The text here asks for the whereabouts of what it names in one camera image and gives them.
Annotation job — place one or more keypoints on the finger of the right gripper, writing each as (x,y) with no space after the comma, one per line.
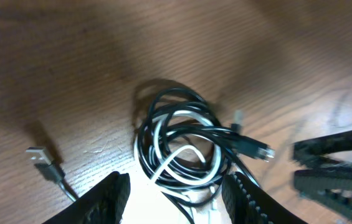
(331,187)
(312,152)

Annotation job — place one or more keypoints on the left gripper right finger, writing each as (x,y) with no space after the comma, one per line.
(247,203)

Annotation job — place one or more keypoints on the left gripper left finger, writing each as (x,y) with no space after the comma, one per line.
(103,204)

